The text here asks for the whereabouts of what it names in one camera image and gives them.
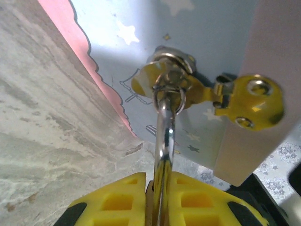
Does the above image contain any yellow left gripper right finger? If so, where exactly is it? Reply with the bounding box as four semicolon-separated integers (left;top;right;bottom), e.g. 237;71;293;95
168;171;271;226

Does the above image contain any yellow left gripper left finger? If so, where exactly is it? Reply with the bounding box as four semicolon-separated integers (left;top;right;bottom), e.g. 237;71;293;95
53;172;147;226

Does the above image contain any gold metal hasp latch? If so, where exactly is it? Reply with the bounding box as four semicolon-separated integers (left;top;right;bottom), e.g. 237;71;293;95
130;46;285;131

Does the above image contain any light blue star-print box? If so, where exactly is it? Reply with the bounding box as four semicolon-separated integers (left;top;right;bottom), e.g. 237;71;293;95
37;0;301;187

